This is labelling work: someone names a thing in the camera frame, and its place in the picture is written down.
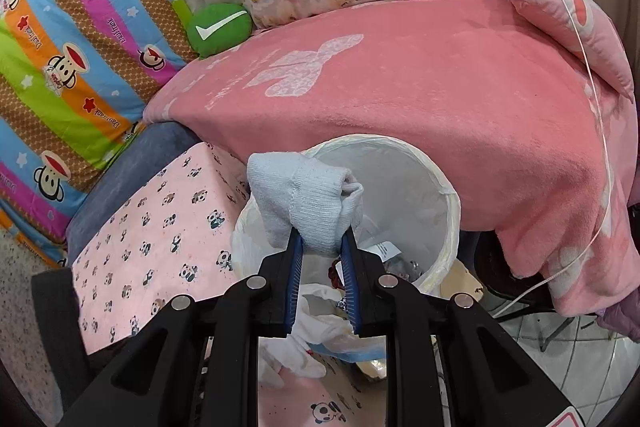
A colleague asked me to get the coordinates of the white paper clothing tag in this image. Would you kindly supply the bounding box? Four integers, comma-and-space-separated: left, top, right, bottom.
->
366, 241, 401, 262

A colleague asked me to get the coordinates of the dark red velvet scrunchie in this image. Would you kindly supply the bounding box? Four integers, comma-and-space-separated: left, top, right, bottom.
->
328, 259, 344, 291

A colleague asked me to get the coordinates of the white sock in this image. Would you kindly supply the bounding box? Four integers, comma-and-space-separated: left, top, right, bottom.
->
247, 152, 363, 257

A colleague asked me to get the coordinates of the white lined trash bin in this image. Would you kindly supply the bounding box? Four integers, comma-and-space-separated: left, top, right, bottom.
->
231, 134, 461, 362

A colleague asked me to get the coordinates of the pink panda print cloth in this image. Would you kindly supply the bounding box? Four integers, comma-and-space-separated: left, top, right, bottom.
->
72, 143, 386, 426

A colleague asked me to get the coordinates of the blue-grey upholstered stool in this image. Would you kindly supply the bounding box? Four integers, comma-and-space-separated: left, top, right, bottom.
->
66, 121, 201, 265

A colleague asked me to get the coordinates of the pink bed blanket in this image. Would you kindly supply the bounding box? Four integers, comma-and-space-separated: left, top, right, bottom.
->
143, 0, 639, 317

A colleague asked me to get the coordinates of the colourful monkey print quilt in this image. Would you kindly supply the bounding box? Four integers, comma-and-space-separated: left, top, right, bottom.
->
1, 0, 194, 265

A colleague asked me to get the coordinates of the green checkmark cushion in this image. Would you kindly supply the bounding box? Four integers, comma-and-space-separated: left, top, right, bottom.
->
186, 3, 253, 58

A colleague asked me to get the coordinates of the pink small pillow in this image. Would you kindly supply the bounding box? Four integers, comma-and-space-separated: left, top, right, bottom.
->
510, 0, 634, 100

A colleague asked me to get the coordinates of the white thin cable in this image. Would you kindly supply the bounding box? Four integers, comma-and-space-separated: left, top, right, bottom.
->
494, 0, 616, 316

